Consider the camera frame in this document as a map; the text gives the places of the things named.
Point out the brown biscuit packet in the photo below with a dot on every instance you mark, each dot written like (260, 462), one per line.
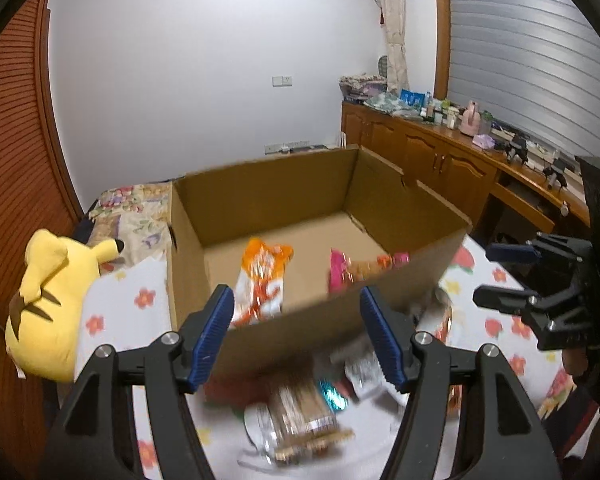
(305, 415)

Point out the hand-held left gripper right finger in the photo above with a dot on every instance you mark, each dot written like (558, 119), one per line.
(380, 340)

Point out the brown cardboard box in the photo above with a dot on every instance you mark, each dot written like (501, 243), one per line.
(260, 195)

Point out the blue box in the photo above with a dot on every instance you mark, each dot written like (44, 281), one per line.
(409, 96)

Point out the row of small bottles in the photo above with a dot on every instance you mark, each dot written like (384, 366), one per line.
(440, 112)

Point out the wooden slatted wardrobe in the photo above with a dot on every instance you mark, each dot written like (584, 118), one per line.
(15, 135)

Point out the silver and orange snack packet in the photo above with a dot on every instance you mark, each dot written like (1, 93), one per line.
(370, 372)

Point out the small orange foil packet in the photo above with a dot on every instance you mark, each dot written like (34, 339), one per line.
(372, 267)

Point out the pile of folded fabrics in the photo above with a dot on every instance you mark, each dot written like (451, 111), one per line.
(362, 85)

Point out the green patterned cloth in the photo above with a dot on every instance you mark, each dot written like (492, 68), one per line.
(390, 105)

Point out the orange and white snack packet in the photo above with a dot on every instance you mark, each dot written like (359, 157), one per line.
(260, 280)

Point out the white wall switch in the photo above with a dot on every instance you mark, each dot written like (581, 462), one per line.
(282, 80)

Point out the wooden cabinet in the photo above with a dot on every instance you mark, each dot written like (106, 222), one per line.
(430, 155)

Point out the black gadget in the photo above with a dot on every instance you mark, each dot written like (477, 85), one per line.
(555, 172)
(516, 149)

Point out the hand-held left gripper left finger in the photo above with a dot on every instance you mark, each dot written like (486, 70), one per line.
(212, 335)

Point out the grey window blinds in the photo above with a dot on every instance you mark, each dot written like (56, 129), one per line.
(520, 50)

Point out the floral curtain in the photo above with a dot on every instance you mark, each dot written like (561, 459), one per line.
(395, 25)

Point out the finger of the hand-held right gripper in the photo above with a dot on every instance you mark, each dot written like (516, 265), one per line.
(512, 251)
(500, 297)

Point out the pink snack packet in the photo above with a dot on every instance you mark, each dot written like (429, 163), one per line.
(339, 272)

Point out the yellow plush toy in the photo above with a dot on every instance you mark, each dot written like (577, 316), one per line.
(50, 290)

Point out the teal foil snack packet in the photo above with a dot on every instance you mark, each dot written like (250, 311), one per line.
(332, 395)

